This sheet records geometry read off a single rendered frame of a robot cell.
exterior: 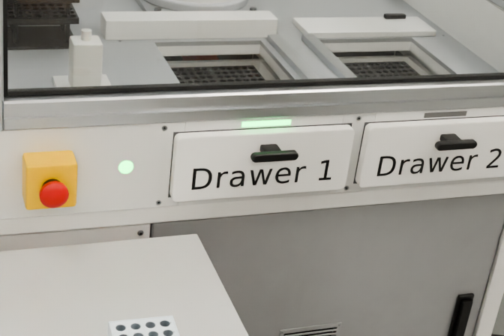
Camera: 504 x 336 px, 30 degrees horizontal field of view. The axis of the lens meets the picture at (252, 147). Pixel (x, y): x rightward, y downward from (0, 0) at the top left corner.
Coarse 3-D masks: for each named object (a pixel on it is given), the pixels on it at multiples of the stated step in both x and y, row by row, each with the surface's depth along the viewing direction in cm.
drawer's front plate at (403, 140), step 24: (432, 120) 154; (456, 120) 155; (480, 120) 156; (384, 144) 151; (408, 144) 153; (432, 144) 154; (480, 144) 158; (360, 168) 153; (384, 168) 153; (408, 168) 155; (432, 168) 157; (456, 168) 158; (480, 168) 160
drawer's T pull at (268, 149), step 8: (272, 144) 143; (256, 152) 140; (264, 152) 140; (272, 152) 141; (280, 152) 141; (288, 152) 141; (296, 152) 142; (256, 160) 140; (264, 160) 140; (272, 160) 141; (280, 160) 141
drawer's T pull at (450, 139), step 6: (444, 138) 153; (450, 138) 153; (456, 138) 153; (438, 144) 150; (444, 144) 150; (450, 144) 151; (456, 144) 151; (462, 144) 152; (468, 144) 152; (474, 144) 152; (438, 150) 151; (444, 150) 151
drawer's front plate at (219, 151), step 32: (288, 128) 145; (320, 128) 146; (192, 160) 141; (224, 160) 142; (288, 160) 146; (320, 160) 148; (192, 192) 143; (224, 192) 145; (256, 192) 147; (288, 192) 149
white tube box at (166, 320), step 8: (120, 320) 120; (128, 320) 120; (136, 320) 120; (144, 320) 120; (152, 320) 121; (160, 320) 121; (168, 320) 121; (112, 328) 118; (120, 328) 120; (128, 328) 119; (136, 328) 120; (144, 328) 119; (152, 328) 119; (160, 328) 119; (168, 328) 119; (176, 328) 120
